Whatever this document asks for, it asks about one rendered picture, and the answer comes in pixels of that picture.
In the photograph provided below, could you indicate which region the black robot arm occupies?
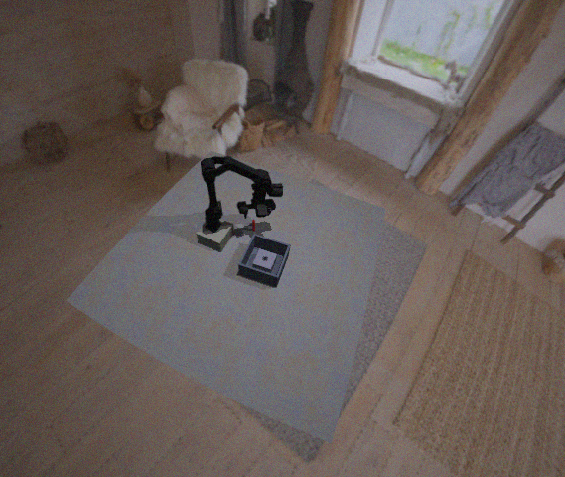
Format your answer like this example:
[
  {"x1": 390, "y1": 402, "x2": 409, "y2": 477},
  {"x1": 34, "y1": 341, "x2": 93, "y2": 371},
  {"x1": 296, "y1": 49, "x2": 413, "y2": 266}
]
[{"x1": 201, "y1": 155, "x2": 283, "y2": 233}]

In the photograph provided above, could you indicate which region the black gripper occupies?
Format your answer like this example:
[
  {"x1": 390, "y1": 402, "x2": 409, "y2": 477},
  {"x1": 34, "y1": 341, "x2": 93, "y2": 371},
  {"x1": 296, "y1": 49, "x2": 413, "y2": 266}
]
[{"x1": 236, "y1": 193, "x2": 276, "y2": 218}]

